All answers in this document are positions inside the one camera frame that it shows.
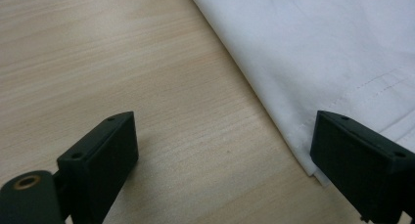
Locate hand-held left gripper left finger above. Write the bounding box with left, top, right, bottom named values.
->
left=57, top=111, right=140, bottom=224

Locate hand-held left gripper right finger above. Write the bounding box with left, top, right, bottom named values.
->
left=309, top=110, right=415, bottom=224

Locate white printed T-shirt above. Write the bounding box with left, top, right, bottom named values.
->
left=185, top=0, right=415, bottom=188

